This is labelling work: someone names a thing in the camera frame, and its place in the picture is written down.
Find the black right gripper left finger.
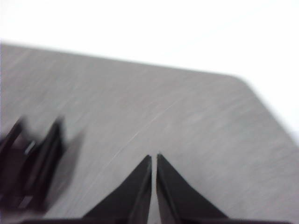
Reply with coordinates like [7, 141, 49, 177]
[81, 154, 153, 220]

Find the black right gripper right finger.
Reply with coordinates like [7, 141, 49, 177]
[155, 153, 231, 220]

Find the black plastic dish rack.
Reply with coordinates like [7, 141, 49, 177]
[0, 115, 86, 213]

